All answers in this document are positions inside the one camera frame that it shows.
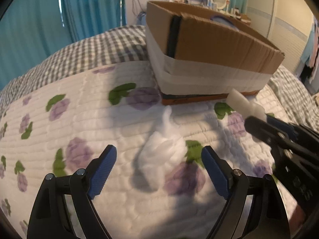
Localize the grey checked bed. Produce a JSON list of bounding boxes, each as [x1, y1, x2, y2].
[[0, 25, 319, 135]]

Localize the cream slatted wardrobe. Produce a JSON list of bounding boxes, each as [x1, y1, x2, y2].
[[245, 0, 314, 72]]

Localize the cream white cloth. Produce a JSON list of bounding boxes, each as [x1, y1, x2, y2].
[[227, 88, 267, 121]]

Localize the blue cloth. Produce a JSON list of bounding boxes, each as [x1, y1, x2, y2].
[[210, 15, 240, 30]]

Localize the wide teal curtain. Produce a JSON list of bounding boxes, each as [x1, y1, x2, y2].
[[0, 0, 75, 87]]

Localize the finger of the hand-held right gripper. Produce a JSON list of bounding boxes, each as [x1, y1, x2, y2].
[[244, 116, 299, 155], [265, 113, 303, 141]]

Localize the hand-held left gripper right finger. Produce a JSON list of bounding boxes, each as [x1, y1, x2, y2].
[[201, 145, 291, 239]]

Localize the narrow teal curtain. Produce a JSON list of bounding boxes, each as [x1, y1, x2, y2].
[[61, 0, 126, 40]]

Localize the white dressing table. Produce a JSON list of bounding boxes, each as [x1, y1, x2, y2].
[[224, 7, 251, 23]]

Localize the floral quilted mat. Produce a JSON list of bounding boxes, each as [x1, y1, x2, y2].
[[0, 62, 303, 239]]

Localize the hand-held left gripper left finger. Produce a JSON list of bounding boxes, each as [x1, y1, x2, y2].
[[27, 144, 117, 239]]

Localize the black wall cables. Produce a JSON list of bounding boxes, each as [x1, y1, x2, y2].
[[132, 0, 143, 15]]

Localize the person's right forearm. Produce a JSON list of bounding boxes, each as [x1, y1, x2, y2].
[[288, 202, 309, 239]]

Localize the white fluffy cloth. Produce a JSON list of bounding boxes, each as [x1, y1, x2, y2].
[[136, 105, 188, 192]]

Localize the cardboard box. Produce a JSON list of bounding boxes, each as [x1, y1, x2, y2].
[[146, 0, 285, 105]]

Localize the hanging clothes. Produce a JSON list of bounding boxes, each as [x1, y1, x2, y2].
[[299, 21, 319, 94]]

